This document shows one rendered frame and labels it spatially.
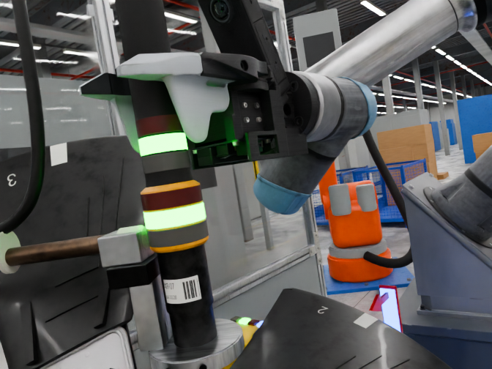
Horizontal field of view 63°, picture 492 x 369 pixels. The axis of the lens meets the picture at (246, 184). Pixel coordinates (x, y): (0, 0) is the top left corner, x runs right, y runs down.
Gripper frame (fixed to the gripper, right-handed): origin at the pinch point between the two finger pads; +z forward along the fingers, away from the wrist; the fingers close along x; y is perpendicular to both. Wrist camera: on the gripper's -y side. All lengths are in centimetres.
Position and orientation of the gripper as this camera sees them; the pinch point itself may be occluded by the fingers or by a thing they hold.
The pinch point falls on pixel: (113, 71)
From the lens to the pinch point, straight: 29.0
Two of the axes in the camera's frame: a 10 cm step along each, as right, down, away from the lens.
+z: -6.5, 1.3, -7.5
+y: 1.5, 9.9, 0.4
